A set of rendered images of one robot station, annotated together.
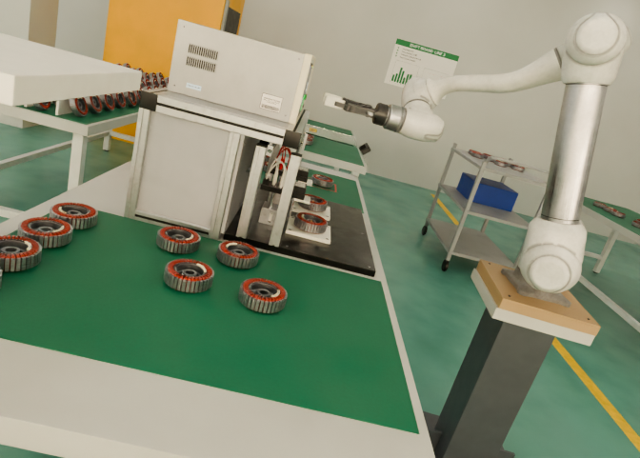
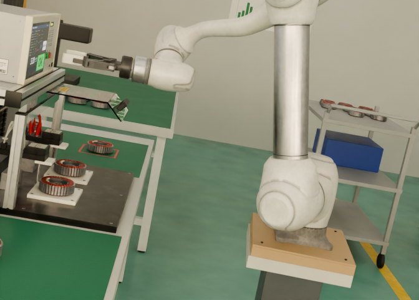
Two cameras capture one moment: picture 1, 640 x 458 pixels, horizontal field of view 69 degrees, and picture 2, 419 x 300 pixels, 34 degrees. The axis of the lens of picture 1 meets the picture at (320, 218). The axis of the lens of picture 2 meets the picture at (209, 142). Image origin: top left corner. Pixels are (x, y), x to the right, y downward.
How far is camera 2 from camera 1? 75 cm
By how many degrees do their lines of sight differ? 6
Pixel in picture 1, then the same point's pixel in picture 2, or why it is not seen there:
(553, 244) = (279, 180)
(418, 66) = not seen: outside the picture
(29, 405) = not seen: outside the picture
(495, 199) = (356, 158)
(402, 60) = not seen: outside the picture
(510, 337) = (275, 289)
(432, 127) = (179, 76)
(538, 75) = (265, 17)
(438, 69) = not seen: hidden behind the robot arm
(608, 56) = not seen: outside the picture
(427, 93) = (175, 42)
